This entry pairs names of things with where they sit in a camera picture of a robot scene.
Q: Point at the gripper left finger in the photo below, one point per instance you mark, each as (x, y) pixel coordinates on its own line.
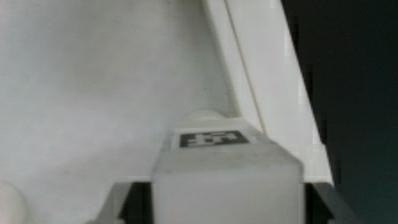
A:
(126, 208)

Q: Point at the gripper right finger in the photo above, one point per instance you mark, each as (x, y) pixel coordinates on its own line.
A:
(327, 209)

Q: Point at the white square tabletop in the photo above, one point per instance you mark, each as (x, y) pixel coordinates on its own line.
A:
(114, 65)

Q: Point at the white table leg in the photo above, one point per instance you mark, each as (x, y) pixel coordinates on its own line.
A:
(227, 178)

